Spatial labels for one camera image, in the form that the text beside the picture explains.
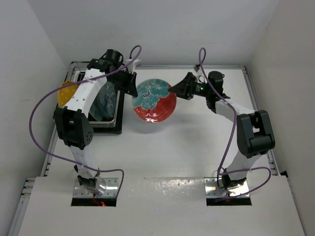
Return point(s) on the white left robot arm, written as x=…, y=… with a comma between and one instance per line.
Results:
x=73, y=126

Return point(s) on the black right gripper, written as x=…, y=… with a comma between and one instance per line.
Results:
x=185, y=88

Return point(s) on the metal base plate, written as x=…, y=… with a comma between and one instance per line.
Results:
x=108, y=186
x=214, y=189

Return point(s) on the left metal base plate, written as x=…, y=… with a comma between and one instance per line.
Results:
x=108, y=186

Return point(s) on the light green rectangular plate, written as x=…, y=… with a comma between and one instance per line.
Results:
x=95, y=110

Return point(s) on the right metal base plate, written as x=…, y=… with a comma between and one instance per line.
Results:
x=214, y=189

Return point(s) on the dark teal round plate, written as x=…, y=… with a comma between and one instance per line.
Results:
x=107, y=100

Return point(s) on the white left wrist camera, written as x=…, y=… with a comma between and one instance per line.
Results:
x=133, y=64

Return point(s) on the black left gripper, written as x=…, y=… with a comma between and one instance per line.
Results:
x=129, y=87

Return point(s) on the yellow polka dot plate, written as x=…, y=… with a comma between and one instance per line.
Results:
x=65, y=94

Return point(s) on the black drip tray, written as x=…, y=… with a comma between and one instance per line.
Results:
x=120, y=118

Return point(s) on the metal wire dish rack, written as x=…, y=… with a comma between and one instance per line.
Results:
x=87, y=91

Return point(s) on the red teal floral plate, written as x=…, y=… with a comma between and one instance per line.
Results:
x=154, y=102

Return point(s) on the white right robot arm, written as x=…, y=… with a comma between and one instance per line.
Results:
x=252, y=129

